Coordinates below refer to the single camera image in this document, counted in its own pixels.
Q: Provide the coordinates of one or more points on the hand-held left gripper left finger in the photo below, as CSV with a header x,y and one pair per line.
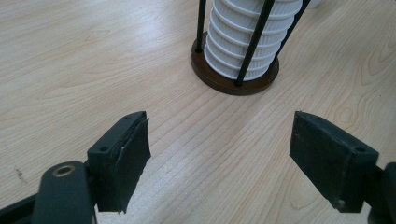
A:
x,y
121,161

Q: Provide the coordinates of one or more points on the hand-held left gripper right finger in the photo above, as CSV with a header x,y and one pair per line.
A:
x,y
327,158

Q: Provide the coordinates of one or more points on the stack of white paper cups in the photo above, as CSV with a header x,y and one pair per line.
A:
x,y
230,40

